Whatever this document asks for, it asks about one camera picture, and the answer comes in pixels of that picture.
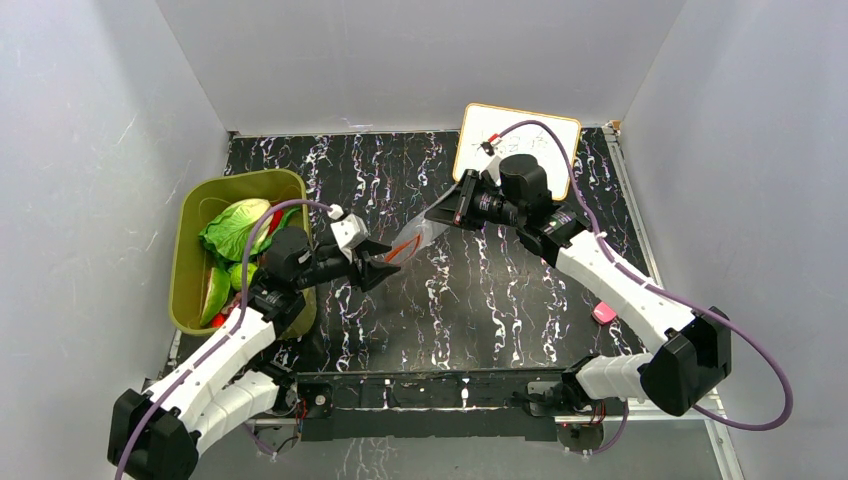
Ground green lettuce head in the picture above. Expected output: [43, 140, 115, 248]
[198, 198, 272, 264]

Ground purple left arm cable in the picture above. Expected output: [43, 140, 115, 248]
[113, 199, 336, 480]

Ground pink eraser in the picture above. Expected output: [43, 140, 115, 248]
[591, 302, 617, 325]

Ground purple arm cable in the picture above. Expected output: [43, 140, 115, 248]
[493, 119, 794, 433]
[113, 199, 336, 480]

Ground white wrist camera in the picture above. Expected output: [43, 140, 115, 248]
[480, 134, 502, 184]
[327, 204, 368, 251]

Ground watermelon slice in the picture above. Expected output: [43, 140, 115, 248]
[199, 267, 231, 327]

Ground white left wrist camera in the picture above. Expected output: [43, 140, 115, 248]
[327, 204, 368, 251]

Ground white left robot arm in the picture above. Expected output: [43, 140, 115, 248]
[107, 222, 400, 479]

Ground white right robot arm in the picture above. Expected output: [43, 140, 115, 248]
[424, 154, 732, 416]

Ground white board orange frame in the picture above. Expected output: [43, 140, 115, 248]
[452, 103, 582, 200]

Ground green chili pepper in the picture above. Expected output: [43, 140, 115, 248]
[259, 207, 301, 252]

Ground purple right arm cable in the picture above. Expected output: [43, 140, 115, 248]
[493, 119, 794, 433]

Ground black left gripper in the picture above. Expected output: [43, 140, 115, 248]
[294, 238, 401, 291]

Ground clear zip top bag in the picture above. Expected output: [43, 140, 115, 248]
[384, 184, 458, 265]

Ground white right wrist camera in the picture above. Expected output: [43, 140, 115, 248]
[480, 134, 502, 184]

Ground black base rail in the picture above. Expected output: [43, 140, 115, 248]
[132, 367, 637, 444]

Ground olive green plastic basket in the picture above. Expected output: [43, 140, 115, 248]
[169, 169, 307, 337]

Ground light green round fruit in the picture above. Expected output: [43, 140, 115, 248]
[228, 262, 258, 291]

